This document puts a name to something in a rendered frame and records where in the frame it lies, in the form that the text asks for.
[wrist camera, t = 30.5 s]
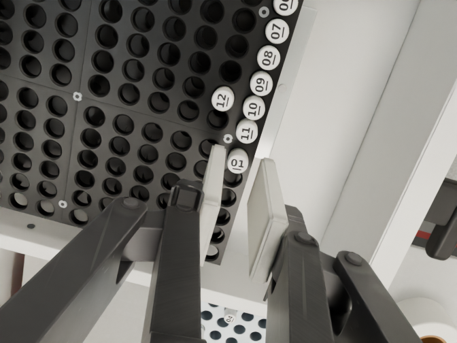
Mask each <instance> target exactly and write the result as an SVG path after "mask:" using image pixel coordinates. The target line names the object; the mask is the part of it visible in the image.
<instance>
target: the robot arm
mask: <svg viewBox="0 0 457 343"><path fill-rule="evenodd" d="M225 156H226V149H225V148H224V146H221V145H217V144H215V145H214V146H212V147H211V152H210V156H209V160H208V163H207V167H206V170H205V175H204V178H203V182H202V183H200V182H195V181H192V180H187V179H184V178H183V179H181V180H179V181H177V184H174V185H173V186H172V187H171V192H170V196H169V201H168V204H167V208H165V209H164V210H157V211H151V210H148V207H147V205H146V203H144V202H143V201H142V200H140V199H137V198H134V197H118V198H117V199H115V200H113V202H111V204H109V205H108V206H107V207H106V208H105V209H104V210H103V211H102V212H101V213H100V214H99V215H98V216H96V217H95V218H94V219H93V220H92V221H91V222H90V223H89V224H88V225H87V226H86V227H85V228H83V230H81V232H79V233H78V234H77V235H76V236H75V237H74V238H73V239H72V240H71V241H70V242H69V243H68V244H67V245H66V246H65V247H64V248H63V249H62V250H60V251H59V252H58V253H57V254H56V255H55V256H54V257H53V258H52V259H51V260H50V261H49V262H47V263H46V264H45V265H44V266H43V267H42V268H41V269H40V270H39V271H38V272H37V273H36V274H35V275H34V276H33V277H32V278H31V279H30V280H29V281H28V282H27V283H26V284H25V285H23V286H22V287H21V288H20V289H19V290H18V291H17V292H16V293H15V294H14V295H13V296H12V297H10V298H9V299H8V300H7V301H6V302H5V303H4V304H3V305H2V306H1V307H0V343H83V341H84V340H85V339H86V337H87V336H88V334H89V333H90V331H91V330H92V328H93V327H94V326H95V324H96V323H97V321H98V320H99V318H100V317H101V315H102V314H103V312H104V311H105V309H106V308H107V307H108V305H109V303H110V302H111V300H112V299H113V298H114V296H115V294H116V293H117V292H118V290H119V289H120V287H121V286H122V284H123V283H124V281H125V280H126V278H127V277H128V276H129V274H130V273H131V271H132V270H133V268H134V267H135V262H136V261H149V262H154V264H153V268H152V277H151V281H150V289H149V293H148V302H147V306H146V315H145V319H144V324H143V331H142V337H141V343H207V341H206V340H204V339H201V267H203V264H204V260H205V257H206V254H207V249H208V247H209V243H210V240H211V236H212V233H213V230H214V227H215V224H216V220H217V217H218V213H219V210H220V204H221V197H222V184H223V176H224V163H225ZM247 216H248V256H249V277H250V278H251V281H253V282H258V283H261V284H264V283H266V282H267V281H268V279H269V276H270V274H271V271H272V277H271V280H270V283H269V286H268V288H267V291H266V293H265V296H264V299H263V301H266V300H267V298H268V300H267V324H266V336H265V343H423V341H422V340H421V339H420V337H419V336H418V334H417V333H416V331H415V330H414V328H413V327H412V326H411V324H410V323H409V321H408V320H407V319H406V317H405V315H404V314H403V313H402V311H401V309H400V308H399V307H398V306H397V304H396V302H395V301H394V300H393V298H392V297H391V295H390V294H389V292H388V291H387V289H386V288H385V286H384V285H383V284H382V282H381V280H380V279H379V278H378V277H377V275H376V273H375V272H374V271H373V269H372V268H371V266H370V265H369V263H368V262H367V261H366V260H365V259H363V258H362V257H361V256H360V255H358V254H356V253H355V252H350V251H346V250H342V251H339V252H338V253H337V256H336V258H334V257H332V256H330V255H328V254H326V253H324V252H322V251H320V247H319V243H318V241H317V240H316V239H315V238H314V237H313V236H311V235H309V234H308V232H307V228H306V225H305V221H304V220H303V215H302V213H301V211H300V210H299V209H298V208H297V207H294V206H290V205H287V204H284V200H283V196H282V190H281V187H280V182H279V178H278V174H277V169H276V166H275V162H274V160H273V159H269V158H266V157H264V158H263V159H261V160H260V165H259V167H258V171H257V173H256V177H255V179H254V183H253V186H252V190H251V192H250V196H249V198H248V202H247ZM351 307H352V310H351V309H350V308H351Z"/></svg>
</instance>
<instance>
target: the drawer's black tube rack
mask: <svg viewBox="0 0 457 343"><path fill-rule="evenodd" d="M266 4H267V0H0V194H1V196H0V207H2V208H7V209H11V210H15V211H18V212H22V213H25V214H30V215H33V216H38V217H40V218H45V219H48V220H51V221H56V222H58V223H63V224H66V225H71V226H74V227H78V228H81V229H83V228H85V227H86V226H87V225H88V224H89V223H90V222H91V221H92V220H93V219H94V218H95V217H96V216H98V215H99V214H100V213H101V212H102V211H103V210H104V209H105V208H106V207H107V206H108V205H109V204H111V202H113V200H115V199H117V198H118V197H134V198H137V199H140V200H142V201H143V202H144V203H146V205H147V207H148V210H151V211H157V210H164V209H165V208H167V204H168V201H169V196H170V192H171V187H172V186H173V185H174V184H177V181H179V180H181V179H183V178H184V179H187V180H192V181H195V182H200V183H202V182H203V178H204V175H205V170H206V167H207V163H208V160H209V156H210V152H211V147H212V146H214V145H215V144H217V145H221V146H224V148H226V143H231V142H232V141H234V142H238V143H241V144H245V143H243V142H240V141H238V140H234V139H233V137H232V136H231V135H229V133H230V131H231V127H232V123H233V119H234V117H235V112H236V109H237V105H238V102H239V98H240V95H241V91H242V88H243V83H244V81H245V78H246V74H247V71H248V67H249V64H250V59H251V57H252V53H253V49H254V45H255V43H256V38H257V35H258V31H259V28H260V24H261V21H262V18H265V17H267V16H268V15H269V9H268V8H267V7H266ZM228 80H232V81H228ZM221 86H227V87H229V88H230V89H231V90H232V91H233V94H234V102H233V105H232V107H231V108H230V109H229V110H227V111H223V112H222V111H218V110H217V109H215V108H214V107H213V104H212V95H213V93H214V92H215V91H216V89H218V88H219V87H221ZM245 145H248V146H252V147H255V148H258V146H255V145H253V144H245ZM15 193H20V194H22V195H24V196H25V197H26V199H27V205H26V206H23V205H20V204H19V203H17V201H16V200H15V198H14V194H15ZM42 200H46V201H49V202H50V203H51V204H52V205H53V207H54V211H53V212H47V211H45V210H44V209H43V208H42V207H41V201H42ZM74 210H82V211H84V212H85V213H86V214H87V217H88V220H87V221H80V220H78V219H77V218H76V217H75V216H74Z"/></svg>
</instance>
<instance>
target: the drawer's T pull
mask: <svg viewBox="0 0 457 343"><path fill-rule="evenodd" d="M423 221H427V222H430V223H434V224H436V225H435V227H434V229H433V231H432V233H431V235H430V237H429V239H428V241H427V242H426V246H425V251H426V254H427V255H428V256H429V257H430V258H432V259H437V260H440V261H445V260H447V259H449V257H450V256H451V254H452V253H453V251H454V249H455V247H456V245H457V180H452V179H450V178H444V180H443V182H442V184H441V186H440V188H439V190H438V192H437V194H436V196H435V198H434V200H433V202H432V204H431V205H430V208H429V209H428V212H427V213H426V216H425V217H424V220H423Z"/></svg>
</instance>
